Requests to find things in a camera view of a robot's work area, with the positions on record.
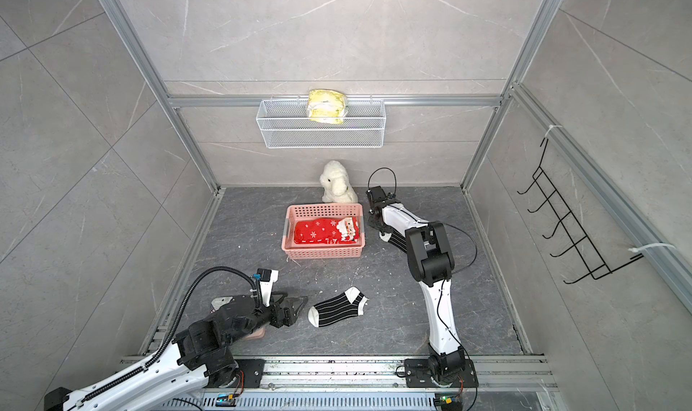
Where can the red snowflake sock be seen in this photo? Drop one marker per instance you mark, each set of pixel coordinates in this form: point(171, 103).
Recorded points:
point(327, 231)

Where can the pink plastic basket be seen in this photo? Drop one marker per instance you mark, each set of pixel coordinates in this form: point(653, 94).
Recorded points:
point(297, 213)

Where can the black white striped sock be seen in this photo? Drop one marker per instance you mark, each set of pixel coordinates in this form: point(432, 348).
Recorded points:
point(350, 303)

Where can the yellow packet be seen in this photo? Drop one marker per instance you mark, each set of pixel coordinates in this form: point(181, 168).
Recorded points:
point(327, 106)

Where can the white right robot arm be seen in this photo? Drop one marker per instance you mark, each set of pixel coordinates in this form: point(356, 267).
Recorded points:
point(431, 264)

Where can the pink case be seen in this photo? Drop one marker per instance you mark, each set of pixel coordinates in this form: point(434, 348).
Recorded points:
point(257, 334)

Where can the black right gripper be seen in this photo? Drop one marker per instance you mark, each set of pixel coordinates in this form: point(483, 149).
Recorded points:
point(372, 223)

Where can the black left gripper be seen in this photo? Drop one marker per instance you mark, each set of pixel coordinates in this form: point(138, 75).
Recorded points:
point(279, 320)

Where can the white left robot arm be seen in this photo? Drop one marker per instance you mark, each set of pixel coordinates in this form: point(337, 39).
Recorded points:
point(187, 360)

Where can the black wall hook rack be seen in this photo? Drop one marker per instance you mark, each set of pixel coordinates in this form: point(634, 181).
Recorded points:
point(567, 224)

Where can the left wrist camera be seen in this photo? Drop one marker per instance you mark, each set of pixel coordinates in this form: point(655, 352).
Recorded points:
point(266, 279)

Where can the white wire wall basket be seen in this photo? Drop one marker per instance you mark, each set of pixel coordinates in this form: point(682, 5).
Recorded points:
point(286, 124)

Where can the white plush toy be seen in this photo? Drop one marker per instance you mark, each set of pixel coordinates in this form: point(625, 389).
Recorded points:
point(336, 184)

